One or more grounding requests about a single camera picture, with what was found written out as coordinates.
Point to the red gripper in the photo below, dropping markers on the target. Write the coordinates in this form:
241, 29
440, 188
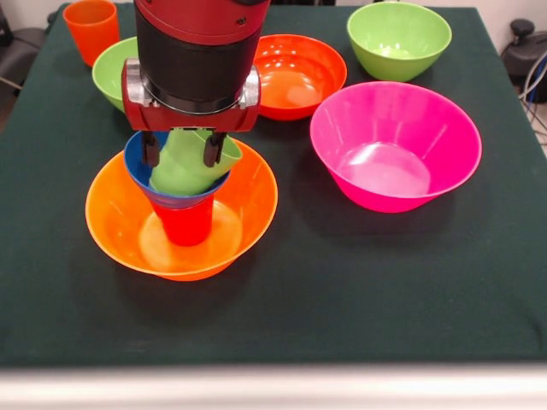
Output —
192, 119

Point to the green plastic cup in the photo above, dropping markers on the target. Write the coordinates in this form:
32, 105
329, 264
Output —
184, 147
179, 179

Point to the small blue plastic bowl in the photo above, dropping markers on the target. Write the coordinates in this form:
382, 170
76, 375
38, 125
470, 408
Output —
134, 162

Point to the red plastic cup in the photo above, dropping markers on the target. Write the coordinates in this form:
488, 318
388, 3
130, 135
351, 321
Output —
188, 224

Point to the large orange plastic bowl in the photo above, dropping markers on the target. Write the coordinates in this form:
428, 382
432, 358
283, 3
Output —
248, 200

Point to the large pink plastic bowl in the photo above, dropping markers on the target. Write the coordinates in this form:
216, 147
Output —
384, 128

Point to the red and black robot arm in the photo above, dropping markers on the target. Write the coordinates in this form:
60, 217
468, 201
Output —
196, 42

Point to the green plastic bowl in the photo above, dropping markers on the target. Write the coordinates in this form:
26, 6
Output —
111, 72
397, 34

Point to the red-orange plastic bowl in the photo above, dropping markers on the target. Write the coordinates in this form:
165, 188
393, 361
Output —
299, 77

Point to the orange-red plastic cup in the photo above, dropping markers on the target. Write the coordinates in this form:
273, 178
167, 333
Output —
92, 34

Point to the dark green table cloth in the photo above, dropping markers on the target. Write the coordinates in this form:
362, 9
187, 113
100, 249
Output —
384, 277

